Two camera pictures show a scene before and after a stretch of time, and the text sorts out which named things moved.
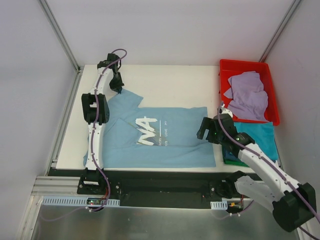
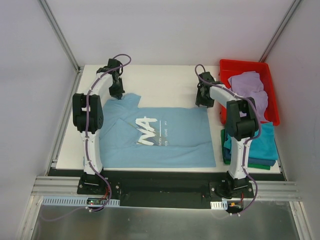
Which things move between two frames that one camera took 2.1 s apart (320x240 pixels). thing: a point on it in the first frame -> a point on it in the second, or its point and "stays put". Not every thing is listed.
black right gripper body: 210,128 -> 201,97
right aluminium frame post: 280,30 stays put
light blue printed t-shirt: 139,137 stays put
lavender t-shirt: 249,100 stays put
